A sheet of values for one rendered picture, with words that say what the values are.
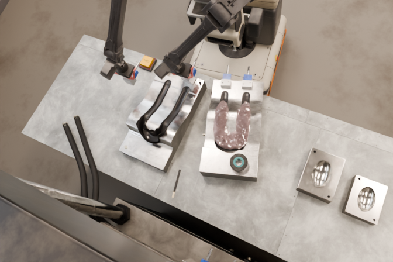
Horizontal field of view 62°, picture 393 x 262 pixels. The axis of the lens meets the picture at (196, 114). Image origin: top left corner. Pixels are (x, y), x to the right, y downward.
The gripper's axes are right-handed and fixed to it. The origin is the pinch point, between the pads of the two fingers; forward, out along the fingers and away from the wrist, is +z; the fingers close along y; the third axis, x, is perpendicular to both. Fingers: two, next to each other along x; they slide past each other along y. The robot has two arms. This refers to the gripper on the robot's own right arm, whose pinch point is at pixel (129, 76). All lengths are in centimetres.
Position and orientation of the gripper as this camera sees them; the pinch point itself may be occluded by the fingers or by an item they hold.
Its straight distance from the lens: 175.8
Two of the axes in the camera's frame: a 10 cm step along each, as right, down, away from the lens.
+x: 4.2, -8.7, 2.5
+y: 8.9, 3.5, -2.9
